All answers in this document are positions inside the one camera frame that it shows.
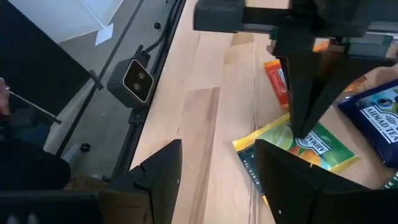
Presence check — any blue blackcurrant tea packet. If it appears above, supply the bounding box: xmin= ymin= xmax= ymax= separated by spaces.
xmin=336 ymin=78 xmax=398 ymax=169

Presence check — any black camera cable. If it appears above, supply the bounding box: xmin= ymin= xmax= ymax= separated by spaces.
xmin=136 ymin=0 xmax=180 ymax=60

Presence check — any white paper sheet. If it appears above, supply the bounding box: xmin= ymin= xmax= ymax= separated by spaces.
xmin=8 ymin=0 xmax=124 ymax=47

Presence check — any orange tea packet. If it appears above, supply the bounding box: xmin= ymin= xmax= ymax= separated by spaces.
xmin=262 ymin=39 xmax=368 ymax=112

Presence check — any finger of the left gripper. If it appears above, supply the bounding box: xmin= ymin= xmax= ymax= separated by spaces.
xmin=281 ymin=51 xmax=323 ymax=139
xmin=306 ymin=55 xmax=396 ymax=138

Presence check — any person's hand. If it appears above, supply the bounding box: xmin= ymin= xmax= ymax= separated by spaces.
xmin=0 ymin=77 xmax=12 ymax=116

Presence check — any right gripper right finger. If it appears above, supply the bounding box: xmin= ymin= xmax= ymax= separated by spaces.
xmin=255 ymin=139 xmax=369 ymax=224

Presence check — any black flat panel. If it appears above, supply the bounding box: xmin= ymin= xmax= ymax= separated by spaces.
xmin=0 ymin=0 xmax=103 ymax=116

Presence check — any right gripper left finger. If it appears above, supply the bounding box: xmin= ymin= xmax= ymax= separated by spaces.
xmin=109 ymin=139 xmax=183 ymax=224

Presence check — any small grey stereo camera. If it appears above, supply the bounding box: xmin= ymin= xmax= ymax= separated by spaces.
xmin=106 ymin=57 xmax=155 ymax=109

